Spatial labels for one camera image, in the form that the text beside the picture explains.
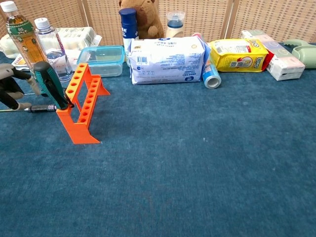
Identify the white wet wipes pack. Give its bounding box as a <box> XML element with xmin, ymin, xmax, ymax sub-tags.
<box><xmin>129</xmin><ymin>34</ymin><xmax>210</xmax><ymax>85</ymax></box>

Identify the white squeeze bottle clear cap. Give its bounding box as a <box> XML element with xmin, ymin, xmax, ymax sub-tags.
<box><xmin>165</xmin><ymin>11</ymin><xmax>186</xmax><ymax>39</ymax></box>

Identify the clear water bottle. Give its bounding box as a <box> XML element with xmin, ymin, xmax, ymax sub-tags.
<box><xmin>34</xmin><ymin>17</ymin><xmax>74</xmax><ymax>83</ymax></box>

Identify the blue white spray can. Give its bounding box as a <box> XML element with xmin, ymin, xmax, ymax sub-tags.
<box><xmin>119</xmin><ymin>7</ymin><xmax>139</xmax><ymax>67</ymax></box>

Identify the large green black screwdriver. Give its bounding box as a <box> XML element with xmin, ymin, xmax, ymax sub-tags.
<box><xmin>33</xmin><ymin>61</ymin><xmax>75</xmax><ymax>111</ymax></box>

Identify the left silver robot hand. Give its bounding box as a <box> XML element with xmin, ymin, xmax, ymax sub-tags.
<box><xmin>0</xmin><ymin>63</ymin><xmax>41</xmax><ymax>112</ymax></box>

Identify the clear container blue lid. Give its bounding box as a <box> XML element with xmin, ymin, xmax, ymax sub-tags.
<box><xmin>77</xmin><ymin>45</ymin><xmax>125</xmax><ymax>78</ymax></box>

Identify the orange plastic tool rack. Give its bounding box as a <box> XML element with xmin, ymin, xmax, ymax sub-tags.
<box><xmin>55</xmin><ymin>63</ymin><xmax>111</xmax><ymax>145</ymax></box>

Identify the white egg carton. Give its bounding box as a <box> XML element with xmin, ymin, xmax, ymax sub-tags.
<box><xmin>0</xmin><ymin>26</ymin><xmax>102</xmax><ymax>59</ymax></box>

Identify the yellow red snack box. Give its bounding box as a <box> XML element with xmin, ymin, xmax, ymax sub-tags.
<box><xmin>262</xmin><ymin>52</ymin><xmax>275</xmax><ymax>72</ymax></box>

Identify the brown capybara plush toy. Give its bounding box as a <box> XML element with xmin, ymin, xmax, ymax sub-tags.
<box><xmin>118</xmin><ymin>0</ymin><xmax>165</xmax><ymax>40</ymax></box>

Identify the wicker folding screen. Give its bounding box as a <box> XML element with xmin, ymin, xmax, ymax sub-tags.
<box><xmin>0</xmin><ymin>0</ymin><xmax>316</xmax><ymax>46</ymax></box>

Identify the blue felt table cover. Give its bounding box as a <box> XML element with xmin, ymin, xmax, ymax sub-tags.
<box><xmin>0</xmin><ymin>41</ymin><xmax>316</xmax><ymax>237</ymax></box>

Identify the green lint roller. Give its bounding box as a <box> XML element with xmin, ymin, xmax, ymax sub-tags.
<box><xmin>283</xmin><ymin>39</ymin><xmax>316</xmax><ymax>69</ymax></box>

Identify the pastel tissue box pack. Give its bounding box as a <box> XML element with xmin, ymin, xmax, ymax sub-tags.
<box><xmin>240</xmin><ymin>29</ymin><xmax>306</xmax><ymax>81</ymax></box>

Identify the green tea bottle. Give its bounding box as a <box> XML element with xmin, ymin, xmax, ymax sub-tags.
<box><xmin>0</xmin><ymin>0</ymin><xmax>56</xmax><ymax>84</ymax></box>

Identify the yellow Lipo biscuit bag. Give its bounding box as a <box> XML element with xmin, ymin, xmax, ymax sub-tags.
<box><xmin>208</xmin><ymin>39</ymin><xmax>270</xmax><ymax>73</ymax></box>

